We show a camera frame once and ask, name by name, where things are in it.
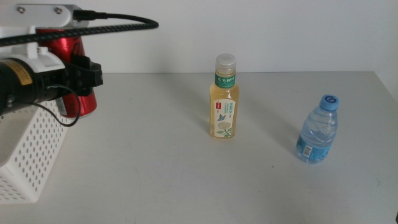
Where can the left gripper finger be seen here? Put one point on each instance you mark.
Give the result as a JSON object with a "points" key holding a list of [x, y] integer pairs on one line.
{"points": [[87, 76]]}

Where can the red soda can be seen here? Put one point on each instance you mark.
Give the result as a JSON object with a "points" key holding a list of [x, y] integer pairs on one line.
{"points": [[66, 46]]}

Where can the clear water bottle blue cap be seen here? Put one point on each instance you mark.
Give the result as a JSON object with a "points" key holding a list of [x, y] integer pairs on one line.
{"points": [[317, 133]]}

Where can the yellow tea bottle green label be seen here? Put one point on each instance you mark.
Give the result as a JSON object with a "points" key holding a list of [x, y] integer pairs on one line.
{"points": [[224, 112]]}

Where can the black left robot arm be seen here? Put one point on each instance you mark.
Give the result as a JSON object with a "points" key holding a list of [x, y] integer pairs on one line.
{"points": [[31, 93]]}

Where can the white perforated plastic basket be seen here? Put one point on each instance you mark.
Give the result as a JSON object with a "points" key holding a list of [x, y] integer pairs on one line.
{"points": [[31, 155]]}

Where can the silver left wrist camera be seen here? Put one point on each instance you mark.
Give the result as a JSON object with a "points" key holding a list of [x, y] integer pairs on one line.
{"points": [[81, 23]]}

